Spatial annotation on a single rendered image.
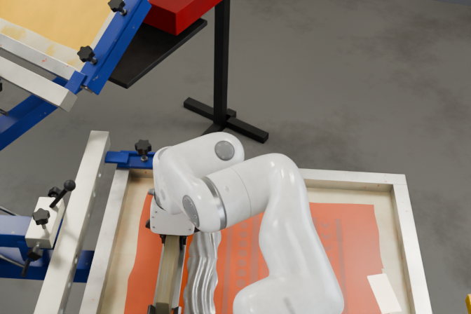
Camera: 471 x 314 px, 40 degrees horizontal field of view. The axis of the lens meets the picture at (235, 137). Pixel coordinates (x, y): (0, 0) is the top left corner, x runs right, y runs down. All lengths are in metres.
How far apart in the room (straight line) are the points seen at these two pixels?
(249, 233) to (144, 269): 0.28
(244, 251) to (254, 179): 0.68
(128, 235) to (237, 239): 0.27
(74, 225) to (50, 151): 1.73
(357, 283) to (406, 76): 2.38
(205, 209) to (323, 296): 0.20
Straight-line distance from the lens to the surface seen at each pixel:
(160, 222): 1.48
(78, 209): 1.62
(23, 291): 2.79
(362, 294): 1.59
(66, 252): 1.54
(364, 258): 1.65
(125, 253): 1.63
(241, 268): 1.59
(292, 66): 3.77
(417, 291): 1.58
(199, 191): 0.94
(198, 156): 1.03
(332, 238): 1.67
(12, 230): 1.61
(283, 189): 0.92
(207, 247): 1.62
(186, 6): 2.19
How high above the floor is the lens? 2.25
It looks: 43 degrees down
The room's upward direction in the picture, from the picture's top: 3 degrees clockwise
